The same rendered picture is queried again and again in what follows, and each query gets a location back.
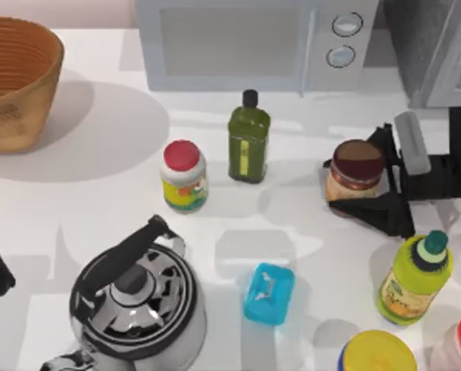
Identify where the brown jar with maroon lid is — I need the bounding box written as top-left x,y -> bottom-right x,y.
325,138 -> 385,203

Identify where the pale grey rounded box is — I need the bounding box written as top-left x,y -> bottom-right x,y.
393,111 -> 432,175

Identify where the yellow-green bottle with green cap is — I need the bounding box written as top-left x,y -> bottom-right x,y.
377,229 -> 455,329

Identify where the round microwave knob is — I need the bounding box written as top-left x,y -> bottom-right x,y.
331,11 -> 364,38
325,43 -> 357,70

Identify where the dark green bottle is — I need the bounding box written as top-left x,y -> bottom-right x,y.
227,89 -> 272,185

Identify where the jar with yellow lid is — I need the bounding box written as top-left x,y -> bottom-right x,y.
337,328 -> 419,371

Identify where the cyan plastic box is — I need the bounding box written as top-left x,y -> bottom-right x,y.
242,262 -> 297,328

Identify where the pale microwave oven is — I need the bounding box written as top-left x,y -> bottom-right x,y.
135,0 -> 381,97

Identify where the white bottle with red cap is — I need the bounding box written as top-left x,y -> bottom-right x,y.
159,139 -> 210,215

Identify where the shiny steel kettle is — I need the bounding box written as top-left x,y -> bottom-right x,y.
39,214 -> 208,371

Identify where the woven brown basket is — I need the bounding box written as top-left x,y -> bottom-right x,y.
0,15 -> 66,155

